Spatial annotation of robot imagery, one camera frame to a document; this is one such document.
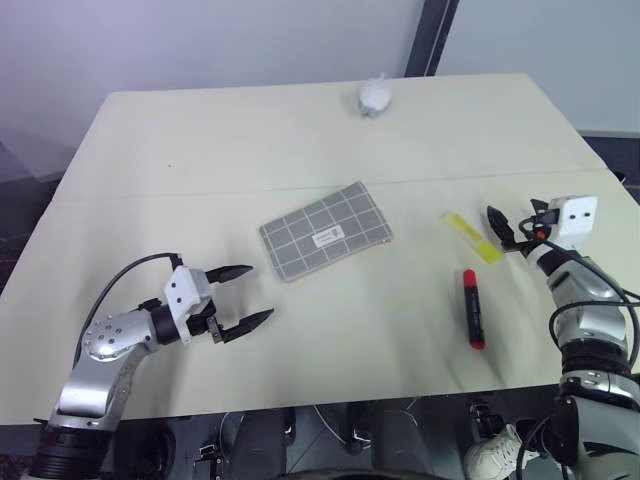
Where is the white sneaker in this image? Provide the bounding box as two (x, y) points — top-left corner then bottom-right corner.
(461, 422), (524, 480)

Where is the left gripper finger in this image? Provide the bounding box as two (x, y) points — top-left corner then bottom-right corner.
(221, 307), (277, 346)
(205, 264), (255, 287)

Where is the dark grey rounded shape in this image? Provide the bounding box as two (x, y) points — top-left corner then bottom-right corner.
(233, 407), (301, 480)

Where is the white crumpled plastic bag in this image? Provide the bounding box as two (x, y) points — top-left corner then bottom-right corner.
(357, 71), (393, 121)

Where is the black marker with red ends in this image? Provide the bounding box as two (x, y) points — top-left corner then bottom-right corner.
(461, 268), (488, 350)

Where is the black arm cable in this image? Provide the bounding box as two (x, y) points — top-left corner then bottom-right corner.
(73, 251), (184, 362)
(517, 213), (640, 377)

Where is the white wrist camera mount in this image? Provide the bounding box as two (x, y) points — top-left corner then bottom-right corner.
(548, 195), (599, 247)
(163, 265), (215, 347)

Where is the grey checked pouch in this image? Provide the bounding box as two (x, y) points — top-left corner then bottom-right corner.
(258, 181), (395, 286)

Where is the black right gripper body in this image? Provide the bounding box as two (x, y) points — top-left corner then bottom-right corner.
(501, 208), (557, 257)

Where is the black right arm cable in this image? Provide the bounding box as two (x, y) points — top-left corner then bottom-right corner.
(517, 213), (640, 377)

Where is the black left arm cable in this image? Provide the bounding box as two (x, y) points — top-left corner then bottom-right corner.
(73, 251), (184, 362)

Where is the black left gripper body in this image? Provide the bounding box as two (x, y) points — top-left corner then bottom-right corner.
(188, 278), (227, 346)

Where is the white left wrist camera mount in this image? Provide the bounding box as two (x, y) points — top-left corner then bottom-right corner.
(163, 265), (215, 347)

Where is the thin white cable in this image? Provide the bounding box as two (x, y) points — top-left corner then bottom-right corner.
(312, 405), (354, 449)

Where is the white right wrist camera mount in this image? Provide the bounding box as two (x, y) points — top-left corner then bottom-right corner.
(548, 195), (599, 247)

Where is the dark vertical pillar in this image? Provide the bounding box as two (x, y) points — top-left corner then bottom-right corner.
(403, 0), (460, 78)

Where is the yellow highlighter pen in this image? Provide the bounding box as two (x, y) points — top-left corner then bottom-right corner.
(440, 210), (503, 267)

